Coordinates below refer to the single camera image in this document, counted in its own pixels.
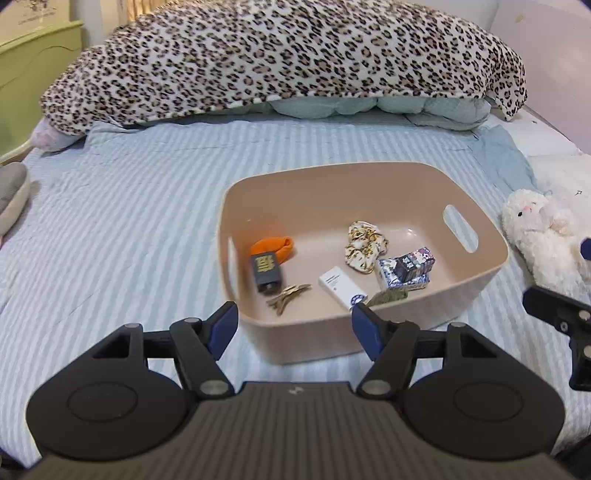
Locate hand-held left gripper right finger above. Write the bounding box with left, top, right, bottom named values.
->
left=352, top=303, right=502, bottom=400

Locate floral hair scrunchie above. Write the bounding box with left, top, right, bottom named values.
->
left=345, top=222, right=387, bottom=273

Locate white plush toy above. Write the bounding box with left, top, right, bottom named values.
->
left=501, top=189, right=591, bottom=301

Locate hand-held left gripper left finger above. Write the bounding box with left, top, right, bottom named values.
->
left=85, top=301, right=239, bottom=400

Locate blue striped bed sheet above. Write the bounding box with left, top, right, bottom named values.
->
left=0, top=113, right=591, bottom=467

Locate beige plastic basket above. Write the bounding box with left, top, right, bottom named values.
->
left=217, top=161, right=510, bottom=366

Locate orange sock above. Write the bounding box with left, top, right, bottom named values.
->
left=250, top=236, right=295, bottom=265

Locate white cardboard box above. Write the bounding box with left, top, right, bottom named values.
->
left=318, top=267, right=368, bottom=311

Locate bag of green tea leaves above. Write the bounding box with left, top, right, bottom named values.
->
left=367, top=287, right=409, bottom=306

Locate pink pillow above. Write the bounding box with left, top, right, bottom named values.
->
left=30, top=117, right=79, bottom=152

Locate grey plush cushion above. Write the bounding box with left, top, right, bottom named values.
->
left=0, top=161, right=32, bottom=236

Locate leopard print blanket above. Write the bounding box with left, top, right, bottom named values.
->
left=39, top=0, right=528, bottom=137

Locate cartoon print box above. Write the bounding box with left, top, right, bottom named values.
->
left=394, top=248, right=436, bottom=282

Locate blue and white patterned box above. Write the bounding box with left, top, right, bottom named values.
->
left=376, top=257, right=430, bottom=291

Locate white fleece blanket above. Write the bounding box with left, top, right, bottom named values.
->
left=529, top=154, right=591, bottom=217

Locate brown hair clip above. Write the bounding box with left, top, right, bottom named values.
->
left=266, top=284, right=311, bottom=316

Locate black cube box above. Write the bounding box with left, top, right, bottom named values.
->
left=252, top=251, right=282, bottom=295

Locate green cabinet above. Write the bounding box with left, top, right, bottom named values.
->
left=0, top=21, right=86, bottom=164

